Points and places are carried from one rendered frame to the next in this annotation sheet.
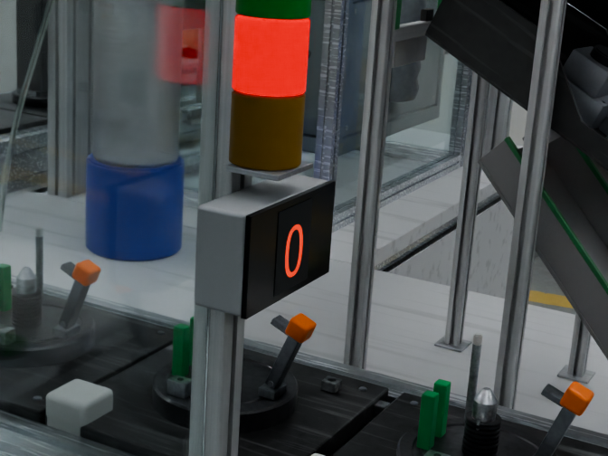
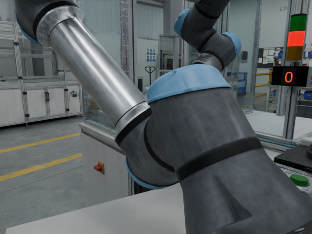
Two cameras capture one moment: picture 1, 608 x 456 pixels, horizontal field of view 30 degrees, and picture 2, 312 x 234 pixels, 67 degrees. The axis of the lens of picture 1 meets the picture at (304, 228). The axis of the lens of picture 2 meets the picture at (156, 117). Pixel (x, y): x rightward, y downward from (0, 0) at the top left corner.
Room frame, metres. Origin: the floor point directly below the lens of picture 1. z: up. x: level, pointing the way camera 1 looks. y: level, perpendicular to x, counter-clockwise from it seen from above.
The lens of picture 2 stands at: (0.66, -0.98, 1.24)
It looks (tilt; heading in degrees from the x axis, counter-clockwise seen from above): 12 degrees down; 114
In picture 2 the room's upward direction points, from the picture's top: straight up
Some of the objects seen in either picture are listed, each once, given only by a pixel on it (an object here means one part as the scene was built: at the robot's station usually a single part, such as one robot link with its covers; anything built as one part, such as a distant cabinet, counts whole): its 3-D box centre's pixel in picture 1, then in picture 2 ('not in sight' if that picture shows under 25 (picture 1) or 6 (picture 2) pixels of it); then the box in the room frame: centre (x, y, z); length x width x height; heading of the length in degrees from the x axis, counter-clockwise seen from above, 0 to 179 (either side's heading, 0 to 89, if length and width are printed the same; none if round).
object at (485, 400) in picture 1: (485, 403); not in sight; (0.87, -0.16, 1.04); 0.02 x 0.02 x 0.03
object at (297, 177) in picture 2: not in sight; (298, 181); (0.76, -0.35, 0.96); 0.04 x 0.04 x 0.02
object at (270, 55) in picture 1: (270, 53); (295, 39); (0.76, 0.03, 1.33); 0.05 x 0.05 x 0.05
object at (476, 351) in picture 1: (473, 377); not in sight; (0.94, -0.16, 1.03); 0.01 x 0.01 x 0.08
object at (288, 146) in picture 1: (266, 127); (294, 53); (0.76, 0.03, 1.28); 0.05 x 0.05 x 0.05
